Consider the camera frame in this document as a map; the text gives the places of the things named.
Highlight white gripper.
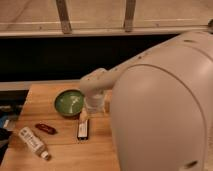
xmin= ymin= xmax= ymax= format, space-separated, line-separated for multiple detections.
xmin=79 ymin=93 xmax=106 ymax=122

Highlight black and white eraser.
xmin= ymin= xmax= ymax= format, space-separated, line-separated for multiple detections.
xmin=77 ymin=120 xmax=89 ymax=140

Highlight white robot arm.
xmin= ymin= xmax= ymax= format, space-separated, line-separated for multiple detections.
xmin=80 ymin=31 xmax=213 ymax=171

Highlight green ceramic bowl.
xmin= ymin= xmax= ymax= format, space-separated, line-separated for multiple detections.
xmin=54 ymin=89 xmax=84 ymax=117

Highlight wooden table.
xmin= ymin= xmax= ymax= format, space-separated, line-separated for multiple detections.
xmin=0 ymin=83 xmax=120 ymax=171

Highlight white tube bottle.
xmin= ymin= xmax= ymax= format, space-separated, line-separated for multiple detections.
xmin=18 ymin=127 xmax=51 ymax=160

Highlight dark items at left edge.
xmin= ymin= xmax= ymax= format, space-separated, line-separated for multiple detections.
xmin=0 ymin=108 xmax=14 ymax=164

